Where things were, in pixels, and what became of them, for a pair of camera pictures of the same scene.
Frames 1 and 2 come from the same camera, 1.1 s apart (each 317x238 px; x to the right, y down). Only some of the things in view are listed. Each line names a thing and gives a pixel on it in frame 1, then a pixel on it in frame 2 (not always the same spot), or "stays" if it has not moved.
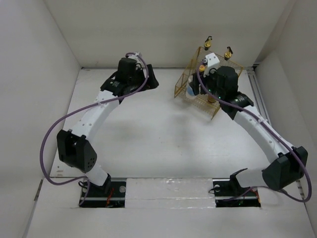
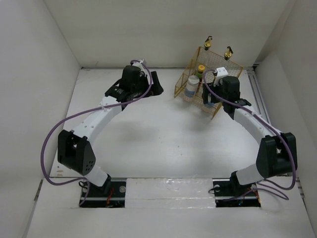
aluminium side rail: x=258 y=94 stays
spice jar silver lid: x=190 y=93 to x=210 y=104
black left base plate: x=96 y=197 stays
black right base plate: x=229 y=193 stays
